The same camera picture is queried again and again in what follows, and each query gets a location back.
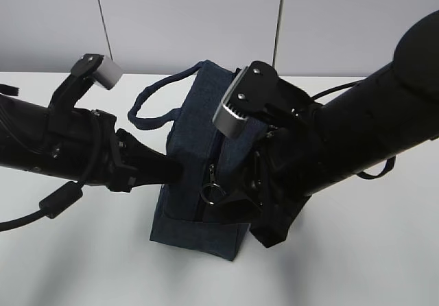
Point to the dark blue lunch bag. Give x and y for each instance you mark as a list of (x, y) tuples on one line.
[(207, 156)]

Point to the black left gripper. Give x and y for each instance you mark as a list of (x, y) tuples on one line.
[(121, 161)]

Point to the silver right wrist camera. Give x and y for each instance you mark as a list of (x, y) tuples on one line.
[(247, 97)]

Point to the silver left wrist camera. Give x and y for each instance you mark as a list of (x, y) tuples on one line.
[(99, 68)]

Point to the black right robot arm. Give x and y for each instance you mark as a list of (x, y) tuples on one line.
[(374, 119)]

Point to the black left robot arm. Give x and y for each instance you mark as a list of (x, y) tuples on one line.
[(24, 128)]

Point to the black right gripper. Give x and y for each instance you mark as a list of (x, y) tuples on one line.
[(283, 169)]

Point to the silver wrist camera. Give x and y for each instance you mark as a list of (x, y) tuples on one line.
[(99, 68), (247, 97)]

